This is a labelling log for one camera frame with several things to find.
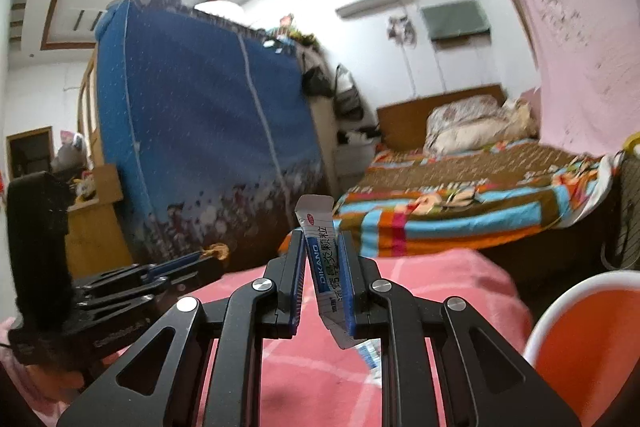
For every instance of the wooden dresser left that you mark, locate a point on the wooden dresser left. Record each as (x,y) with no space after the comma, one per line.
(95,242)

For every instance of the yellow power strip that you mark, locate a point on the yellow power strip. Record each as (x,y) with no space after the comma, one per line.
(631,146)

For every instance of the wooden bed headboard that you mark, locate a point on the wooden bed headboard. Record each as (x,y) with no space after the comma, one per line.
(403,125)

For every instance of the blue fabric wardrobe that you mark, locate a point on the blue fabric wardrobe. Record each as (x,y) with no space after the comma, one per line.
(209,129)

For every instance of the floral folded pillow bedding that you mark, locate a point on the floral folded pillow bedding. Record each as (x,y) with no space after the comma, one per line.
(476,122)

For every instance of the orange and white trash bin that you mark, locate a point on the orange and white trash bin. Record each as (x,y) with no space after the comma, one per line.
(586,347)

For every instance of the white bedside cabinet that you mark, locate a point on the white bedside cabinet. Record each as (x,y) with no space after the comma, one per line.
(351,161)

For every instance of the white air conditioner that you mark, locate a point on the white air conditioner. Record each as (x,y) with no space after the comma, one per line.
(367,2)

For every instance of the hanging black grey bag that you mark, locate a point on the hanging black grey bag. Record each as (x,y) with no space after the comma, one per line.
(347,103)

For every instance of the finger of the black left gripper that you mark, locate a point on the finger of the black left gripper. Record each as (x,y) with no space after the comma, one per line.
(154,270)

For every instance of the white toothpaste tube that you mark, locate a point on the white toothpaste tube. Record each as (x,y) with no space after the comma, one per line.
(370,352)

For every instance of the blue white toothpaste box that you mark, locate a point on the blue white toothpaste box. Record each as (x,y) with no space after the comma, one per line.
(314,215)

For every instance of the pink hanging sheet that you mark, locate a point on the pink hanging sheet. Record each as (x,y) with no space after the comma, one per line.
(588,60)

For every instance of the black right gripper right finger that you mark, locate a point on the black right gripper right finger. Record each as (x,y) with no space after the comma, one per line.
(442,363)

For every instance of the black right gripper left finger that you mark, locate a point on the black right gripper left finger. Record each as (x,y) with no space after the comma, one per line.
(200,363)

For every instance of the small yellow trash piece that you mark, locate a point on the small yellow trash piece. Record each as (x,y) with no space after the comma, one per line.
(219,251)

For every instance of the colourful striped bed quilt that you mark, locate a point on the colourful striped bed quilt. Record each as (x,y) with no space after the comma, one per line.
(412,203)

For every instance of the green wall cloth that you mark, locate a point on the green wall cloth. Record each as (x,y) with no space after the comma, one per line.
(455,20)

